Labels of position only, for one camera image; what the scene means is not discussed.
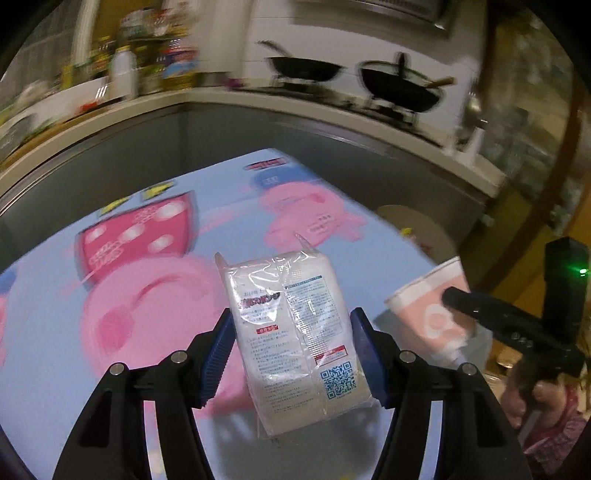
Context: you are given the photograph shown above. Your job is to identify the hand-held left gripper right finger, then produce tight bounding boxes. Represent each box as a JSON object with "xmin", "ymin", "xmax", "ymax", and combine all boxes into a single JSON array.
[{"xmin": 348, "ymin": 307, "xmax": 525, "ymax": 480}]

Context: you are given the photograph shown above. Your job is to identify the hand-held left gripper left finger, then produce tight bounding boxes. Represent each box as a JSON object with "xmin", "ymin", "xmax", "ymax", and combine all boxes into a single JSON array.
[{"xmin": 55, "ymin": 307, "xmax": 236, "ymax": 480}]

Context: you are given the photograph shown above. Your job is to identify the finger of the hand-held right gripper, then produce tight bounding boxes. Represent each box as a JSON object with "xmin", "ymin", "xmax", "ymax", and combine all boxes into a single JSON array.
[{"xmin": 442, "ymin": 286, "xmax": 585, "ymax": 377}]

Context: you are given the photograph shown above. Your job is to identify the pink paper cup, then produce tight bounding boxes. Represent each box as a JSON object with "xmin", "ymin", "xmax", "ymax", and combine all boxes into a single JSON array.
[{"xmin": 384, "ymin": 256, "xmax": 478, "ymax": 363}]

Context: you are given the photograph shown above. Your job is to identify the white tissue packet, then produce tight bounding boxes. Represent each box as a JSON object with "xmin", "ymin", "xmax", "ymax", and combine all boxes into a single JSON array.
[{"xmin": 215, "ymin": 244, "xmax": 377, "ymax": 437}]

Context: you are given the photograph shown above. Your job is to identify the person's right forearm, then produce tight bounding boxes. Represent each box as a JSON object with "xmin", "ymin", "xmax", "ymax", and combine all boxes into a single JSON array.
[{"xmin": 522, "ymin": 388, "xmax": 589, "ymax": 472}]

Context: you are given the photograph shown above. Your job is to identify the person's right hand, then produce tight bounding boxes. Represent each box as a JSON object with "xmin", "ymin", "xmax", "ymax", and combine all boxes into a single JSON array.
[{"xmin": 501, "ymin": 364, "xmax": 573, "ymax": 430}]

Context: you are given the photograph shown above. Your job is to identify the small white bottle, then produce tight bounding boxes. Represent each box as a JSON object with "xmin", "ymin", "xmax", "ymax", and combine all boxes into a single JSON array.
[{"xmin": 466, "ymin": 127, "xmax": 485, "ymax": 162}]

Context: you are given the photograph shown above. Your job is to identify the printed cartoon pig blanket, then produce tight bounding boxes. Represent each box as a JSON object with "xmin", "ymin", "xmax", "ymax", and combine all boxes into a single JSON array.
[{"xmin": 0, "ymin": 148, "xmax": 490, "ymax": 480}]

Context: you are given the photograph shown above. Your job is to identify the kitchen counter cabinet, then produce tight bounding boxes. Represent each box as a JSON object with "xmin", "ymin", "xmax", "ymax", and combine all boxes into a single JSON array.
[{"xmin": 0, "ymin": 85, "xmax": 509, "ymax": 232}]

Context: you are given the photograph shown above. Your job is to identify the black wok with wooden spatula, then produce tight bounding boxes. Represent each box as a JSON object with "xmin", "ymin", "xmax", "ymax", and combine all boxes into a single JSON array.
[{"xmin": 358, "ymin": 53, "xmax": 455, "ymax": 114}]

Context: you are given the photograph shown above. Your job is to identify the gas stove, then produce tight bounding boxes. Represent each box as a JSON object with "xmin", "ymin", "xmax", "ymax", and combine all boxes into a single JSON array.
[{"xmin": 272, "ymin": 76, "xmax": 444, "ymax": 139}]

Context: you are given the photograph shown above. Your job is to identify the blue food box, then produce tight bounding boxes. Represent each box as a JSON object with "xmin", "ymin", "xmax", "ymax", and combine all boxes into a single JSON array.
[{"xmin": 161, "ymin": 46, "xmax": 199, "ymax": 79}]

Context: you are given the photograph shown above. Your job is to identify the white plastic bottle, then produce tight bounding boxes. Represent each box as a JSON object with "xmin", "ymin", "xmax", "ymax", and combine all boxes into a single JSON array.
[{"xmin": 110, "ymin": 46, "xmax": 139, "ymax": 100}]

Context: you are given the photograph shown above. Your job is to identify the range hood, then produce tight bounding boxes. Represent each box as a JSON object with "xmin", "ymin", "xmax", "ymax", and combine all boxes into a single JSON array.
[{"xmin": 295, "ymin": 0, "xmax": 455, "ymax": 31}]

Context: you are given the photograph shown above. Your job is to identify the black wok with handle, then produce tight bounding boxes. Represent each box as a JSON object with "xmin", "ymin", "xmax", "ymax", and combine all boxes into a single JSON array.
[{"xmin": 257, "ymin": 39, "xmax": 347, "ymax": 84}]

